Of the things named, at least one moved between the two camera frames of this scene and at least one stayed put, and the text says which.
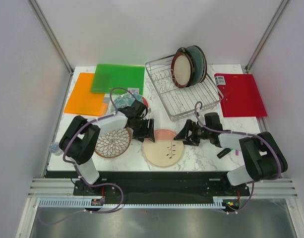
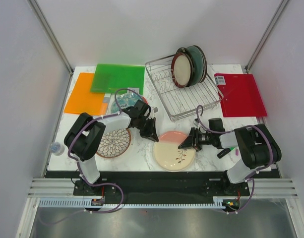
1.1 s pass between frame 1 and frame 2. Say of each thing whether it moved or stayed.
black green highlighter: stayed
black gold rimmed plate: stayed
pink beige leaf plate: moved
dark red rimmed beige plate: stayed
